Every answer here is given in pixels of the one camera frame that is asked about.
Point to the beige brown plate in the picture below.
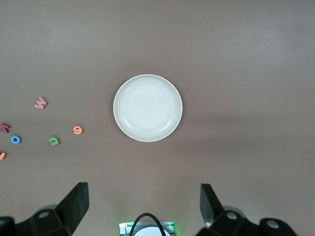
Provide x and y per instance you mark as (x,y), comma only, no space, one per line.
(147,108)

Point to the blue letter o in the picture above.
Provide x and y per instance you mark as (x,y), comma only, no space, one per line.
(13,141)

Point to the green letter u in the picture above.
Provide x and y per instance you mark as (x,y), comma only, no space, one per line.
(57,141)

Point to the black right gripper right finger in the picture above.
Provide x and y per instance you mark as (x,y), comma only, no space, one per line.
(211,211)

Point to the pink letter w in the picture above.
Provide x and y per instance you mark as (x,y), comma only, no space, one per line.
(40,102)

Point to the dark red letter h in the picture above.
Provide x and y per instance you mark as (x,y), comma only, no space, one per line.
(5,128)

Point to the orange letter e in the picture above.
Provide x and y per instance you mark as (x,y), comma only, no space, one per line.
(78,132)

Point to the brown table cover sheet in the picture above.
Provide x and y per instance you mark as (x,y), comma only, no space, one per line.
(221,73)

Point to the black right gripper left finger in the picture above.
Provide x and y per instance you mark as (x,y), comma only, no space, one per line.
(73,211)

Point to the orange letter v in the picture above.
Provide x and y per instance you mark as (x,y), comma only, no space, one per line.
(2,155)

